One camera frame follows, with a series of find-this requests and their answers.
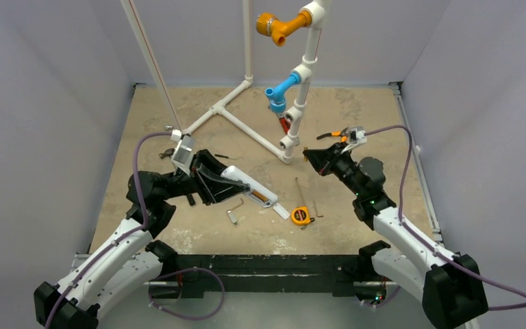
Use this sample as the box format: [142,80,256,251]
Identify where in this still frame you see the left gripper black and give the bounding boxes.
[160,149,249,205]

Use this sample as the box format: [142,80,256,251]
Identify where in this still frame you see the orange AAA battery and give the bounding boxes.
[251,191,268,203]

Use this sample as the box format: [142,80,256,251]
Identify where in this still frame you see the white remote control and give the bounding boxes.
[222,166,278,208]

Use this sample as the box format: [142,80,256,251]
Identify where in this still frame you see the white battery cover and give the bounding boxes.
[273,202,290,220]

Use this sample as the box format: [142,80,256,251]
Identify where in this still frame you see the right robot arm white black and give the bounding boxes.
[303,143,488,328]

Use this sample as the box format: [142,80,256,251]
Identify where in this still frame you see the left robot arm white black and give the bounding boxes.
[34,149,256,328]

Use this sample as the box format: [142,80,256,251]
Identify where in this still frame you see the small black screwdriver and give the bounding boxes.
[214,154,237,160]

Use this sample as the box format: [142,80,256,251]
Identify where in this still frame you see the silver allen key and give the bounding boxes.
[226,198,245,227]

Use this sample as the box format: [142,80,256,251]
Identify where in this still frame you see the small brown allen key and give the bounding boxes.
[312,200,324,218]

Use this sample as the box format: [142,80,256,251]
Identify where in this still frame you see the small hammer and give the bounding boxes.
[159,148,175,159]

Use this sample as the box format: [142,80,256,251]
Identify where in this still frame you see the yellow tape measure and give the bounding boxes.
[290,206,315,229]

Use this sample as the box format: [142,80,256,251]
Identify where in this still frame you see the blue pipe fitting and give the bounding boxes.
[264,72,301,114]

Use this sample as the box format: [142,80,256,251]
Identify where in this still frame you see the orange pipe fitting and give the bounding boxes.
[255,10,312,47]

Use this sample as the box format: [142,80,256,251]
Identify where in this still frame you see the orange handled pliers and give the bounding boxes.
[316,127,349,143]

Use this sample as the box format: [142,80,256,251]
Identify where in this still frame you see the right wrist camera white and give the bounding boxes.
[342,126,367,154]

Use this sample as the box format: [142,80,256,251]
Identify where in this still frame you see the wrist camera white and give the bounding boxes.
[171,134,195,175]
[342,126,367,154]

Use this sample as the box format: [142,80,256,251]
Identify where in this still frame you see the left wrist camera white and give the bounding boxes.
[171,134,195,175]

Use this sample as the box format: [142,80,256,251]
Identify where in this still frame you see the aluminium rail frame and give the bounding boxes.
[389,82,444,244]

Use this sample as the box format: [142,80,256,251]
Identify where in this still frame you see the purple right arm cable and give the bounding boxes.
[363,125,526,312]

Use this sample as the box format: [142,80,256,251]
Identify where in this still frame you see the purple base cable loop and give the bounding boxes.
[148,268,226,322]

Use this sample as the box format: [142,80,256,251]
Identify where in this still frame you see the white PVC pipe frame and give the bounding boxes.
[121,1,331,164]

